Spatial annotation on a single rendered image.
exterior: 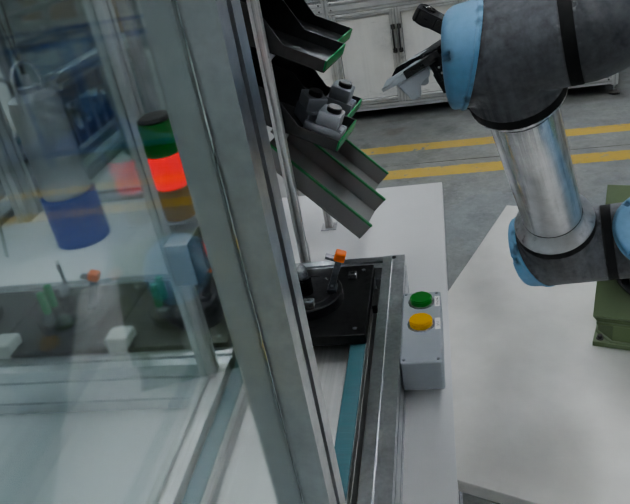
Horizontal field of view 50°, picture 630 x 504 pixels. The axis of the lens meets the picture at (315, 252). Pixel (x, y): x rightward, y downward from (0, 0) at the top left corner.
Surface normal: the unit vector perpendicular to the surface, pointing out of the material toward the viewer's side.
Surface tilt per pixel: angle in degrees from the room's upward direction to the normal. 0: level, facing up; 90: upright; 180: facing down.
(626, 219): 47
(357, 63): 90
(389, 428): 0
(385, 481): 0
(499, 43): 74
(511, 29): 64
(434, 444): 0
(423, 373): 90
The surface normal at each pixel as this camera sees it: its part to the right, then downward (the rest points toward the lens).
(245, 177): -0.14, 0.49
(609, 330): -0.94, 0.29
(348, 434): -0.17, -0.87
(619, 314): -0.44, -0.22
